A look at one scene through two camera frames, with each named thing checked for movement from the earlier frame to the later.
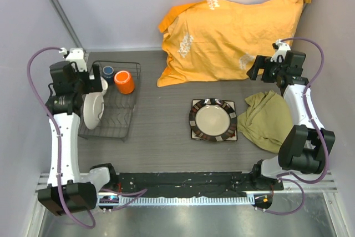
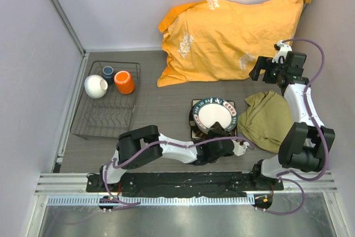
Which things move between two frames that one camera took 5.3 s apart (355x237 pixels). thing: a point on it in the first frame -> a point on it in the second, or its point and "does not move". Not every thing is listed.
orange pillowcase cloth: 217,39 does not move
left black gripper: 94,85 -> 217,130
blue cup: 108,74 does not move
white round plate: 93,109 -> 208,111
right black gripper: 263,62 does not move
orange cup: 125,82 does not move
